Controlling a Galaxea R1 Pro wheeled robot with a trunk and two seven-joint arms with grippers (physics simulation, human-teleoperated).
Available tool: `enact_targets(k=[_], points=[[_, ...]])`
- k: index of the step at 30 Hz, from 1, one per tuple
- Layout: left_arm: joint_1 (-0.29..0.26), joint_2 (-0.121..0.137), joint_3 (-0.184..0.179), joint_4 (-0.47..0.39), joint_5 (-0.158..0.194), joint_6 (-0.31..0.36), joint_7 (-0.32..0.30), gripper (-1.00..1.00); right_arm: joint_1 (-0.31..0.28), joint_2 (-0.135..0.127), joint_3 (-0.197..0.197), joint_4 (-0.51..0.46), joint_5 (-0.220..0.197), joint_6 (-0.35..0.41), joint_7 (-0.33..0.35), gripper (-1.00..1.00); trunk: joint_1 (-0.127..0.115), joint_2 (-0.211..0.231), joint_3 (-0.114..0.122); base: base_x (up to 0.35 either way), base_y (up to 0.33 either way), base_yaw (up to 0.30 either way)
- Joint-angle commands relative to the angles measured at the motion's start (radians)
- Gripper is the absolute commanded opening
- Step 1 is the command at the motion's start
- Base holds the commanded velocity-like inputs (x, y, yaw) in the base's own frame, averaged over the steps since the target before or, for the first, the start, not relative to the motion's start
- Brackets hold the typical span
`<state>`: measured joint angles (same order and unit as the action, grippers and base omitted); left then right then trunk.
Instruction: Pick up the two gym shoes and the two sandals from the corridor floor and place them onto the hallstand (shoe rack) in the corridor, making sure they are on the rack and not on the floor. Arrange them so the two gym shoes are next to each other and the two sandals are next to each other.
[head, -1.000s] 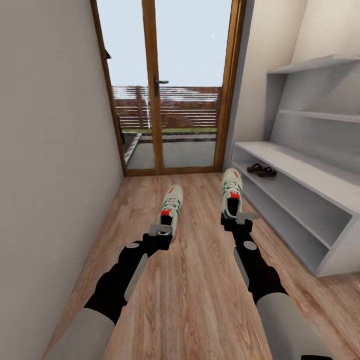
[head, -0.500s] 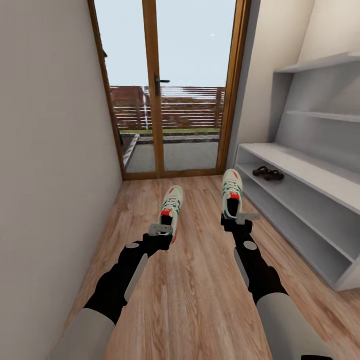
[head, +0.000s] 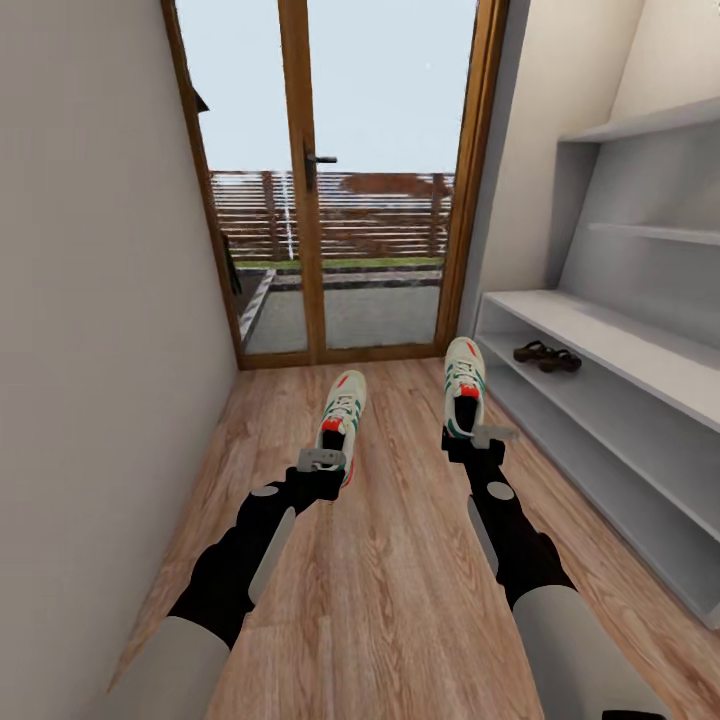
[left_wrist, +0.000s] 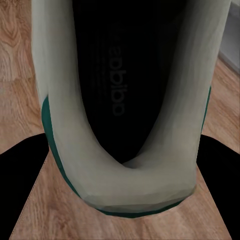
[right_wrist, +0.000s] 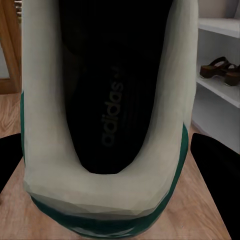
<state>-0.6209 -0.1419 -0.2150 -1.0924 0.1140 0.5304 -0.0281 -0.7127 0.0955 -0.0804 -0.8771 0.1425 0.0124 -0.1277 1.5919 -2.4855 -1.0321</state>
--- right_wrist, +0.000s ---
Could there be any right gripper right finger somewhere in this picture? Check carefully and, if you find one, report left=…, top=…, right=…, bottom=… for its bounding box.
left=190, top=133, right=240, bottom=240

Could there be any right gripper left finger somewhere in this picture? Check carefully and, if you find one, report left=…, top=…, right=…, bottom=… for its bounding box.
left=0, top=133, right=23, bottom=193

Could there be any sandal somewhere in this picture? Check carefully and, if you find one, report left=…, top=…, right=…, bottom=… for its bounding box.
left=223, top=65, right=240, bottom=86
left=200, top=57, right=237, bottom=79

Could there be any gym shoe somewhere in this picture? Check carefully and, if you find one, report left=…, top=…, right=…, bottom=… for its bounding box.
left=20, top=0, right=199, bottom=240

